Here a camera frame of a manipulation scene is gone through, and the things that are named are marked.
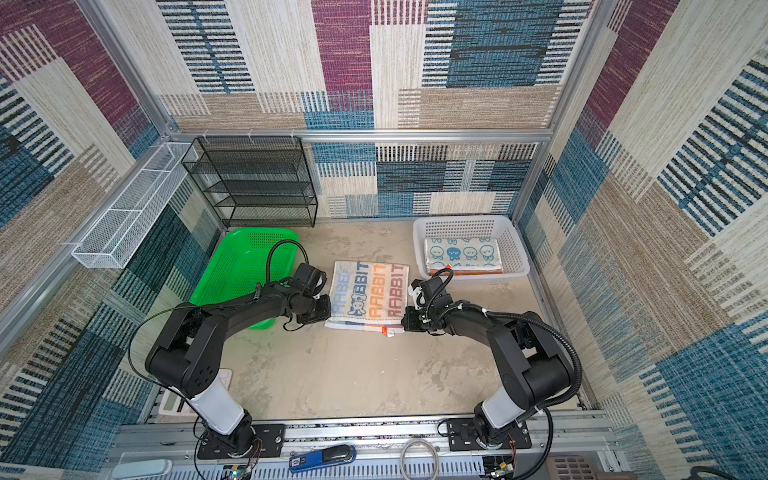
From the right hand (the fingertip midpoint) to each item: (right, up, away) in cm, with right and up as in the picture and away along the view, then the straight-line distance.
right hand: (404, 325), depth 91 cm
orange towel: (-11, +7, +7) cm, 15 cm away
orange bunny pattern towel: (+22, +15, +11) cm, 29 cm away
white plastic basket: (+37, +19, +9) cm, 42 cm away
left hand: (-22, +4, +2) cm, 23 cm away
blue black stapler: (-16, -23, -23) cm, 36 cm away
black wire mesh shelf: (-53, +48, +20) cm, 74 cm away
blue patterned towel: (+21, +21, +14) cm, 34 cm away
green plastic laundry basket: (-58, +17, +16) cm, 62 cm away
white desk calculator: (-59, -16, -14) cm, 63 cm away
